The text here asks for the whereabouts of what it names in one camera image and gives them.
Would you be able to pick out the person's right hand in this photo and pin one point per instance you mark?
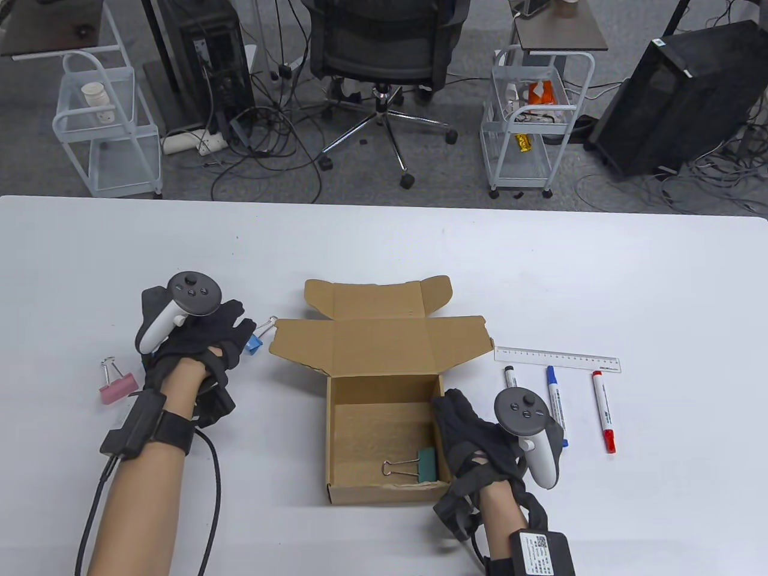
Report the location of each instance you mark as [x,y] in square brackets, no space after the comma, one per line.
[474,444]

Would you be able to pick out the person's left hand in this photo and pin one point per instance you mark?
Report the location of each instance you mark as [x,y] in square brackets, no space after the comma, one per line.
[198,342]

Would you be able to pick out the green binder clip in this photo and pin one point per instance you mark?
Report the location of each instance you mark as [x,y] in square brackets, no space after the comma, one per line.
[427,465]

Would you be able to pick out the blue binder clip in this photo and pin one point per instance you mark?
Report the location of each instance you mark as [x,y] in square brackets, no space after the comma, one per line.
[255,344]

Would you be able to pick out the black marker pen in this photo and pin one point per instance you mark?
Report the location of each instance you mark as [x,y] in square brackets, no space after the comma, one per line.
[511,377]

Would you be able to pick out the blue marker pen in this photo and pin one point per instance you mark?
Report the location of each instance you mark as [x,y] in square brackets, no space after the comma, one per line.
[555,402]

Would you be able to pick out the pink binder clip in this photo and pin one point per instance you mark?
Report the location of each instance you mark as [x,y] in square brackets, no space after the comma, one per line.
[118,387]

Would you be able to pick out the clear plastic ruler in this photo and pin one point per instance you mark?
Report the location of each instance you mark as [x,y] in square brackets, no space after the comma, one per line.
[558,359]

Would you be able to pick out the red marker pen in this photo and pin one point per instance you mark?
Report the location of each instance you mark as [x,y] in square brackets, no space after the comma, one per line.
[603,408]

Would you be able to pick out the brown cardboard mailer box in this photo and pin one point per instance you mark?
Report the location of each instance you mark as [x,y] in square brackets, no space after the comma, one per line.
[384,342]

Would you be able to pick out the person's right forearm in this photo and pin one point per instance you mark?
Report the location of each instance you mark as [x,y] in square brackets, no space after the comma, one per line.
[504,516]

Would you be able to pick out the person's left forearm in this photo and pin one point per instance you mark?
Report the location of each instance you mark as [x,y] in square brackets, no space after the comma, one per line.
[144,498]

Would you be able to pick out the black wrist sensor box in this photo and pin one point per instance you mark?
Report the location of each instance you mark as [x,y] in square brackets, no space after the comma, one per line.
[546,552]
[138,426]

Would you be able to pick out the open black computer tower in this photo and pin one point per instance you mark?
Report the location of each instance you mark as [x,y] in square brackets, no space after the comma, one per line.
[216,60]

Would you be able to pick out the black mesh office chair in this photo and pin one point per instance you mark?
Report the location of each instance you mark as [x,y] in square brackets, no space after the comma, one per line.
[384,42]

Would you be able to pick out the grey white handheld controller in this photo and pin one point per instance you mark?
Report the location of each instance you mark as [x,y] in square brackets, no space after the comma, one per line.
[192,294]
[522,411]

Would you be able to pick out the white power strip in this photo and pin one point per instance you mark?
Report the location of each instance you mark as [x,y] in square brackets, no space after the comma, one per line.
[186,142]

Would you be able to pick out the white power adapter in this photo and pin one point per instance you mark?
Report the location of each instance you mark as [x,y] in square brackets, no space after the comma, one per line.
[107,115]

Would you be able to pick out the yellow snack packet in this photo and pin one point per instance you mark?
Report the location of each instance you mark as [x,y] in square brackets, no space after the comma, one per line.
[524,143]

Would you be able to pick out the dark wooden desk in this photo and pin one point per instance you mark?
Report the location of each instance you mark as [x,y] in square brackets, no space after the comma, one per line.
[42,24]

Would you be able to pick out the orange snack packet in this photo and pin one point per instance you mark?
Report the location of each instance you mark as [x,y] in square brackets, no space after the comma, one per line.
[541,93]

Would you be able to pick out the black mesh computer tower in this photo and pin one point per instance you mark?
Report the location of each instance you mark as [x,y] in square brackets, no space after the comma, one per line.
[678,102]

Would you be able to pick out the small brown desk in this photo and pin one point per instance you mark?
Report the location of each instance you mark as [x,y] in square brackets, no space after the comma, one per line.
[558,33]

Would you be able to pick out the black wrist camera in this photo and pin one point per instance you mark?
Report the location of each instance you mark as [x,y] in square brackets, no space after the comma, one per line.
[450,510]
[213,408]

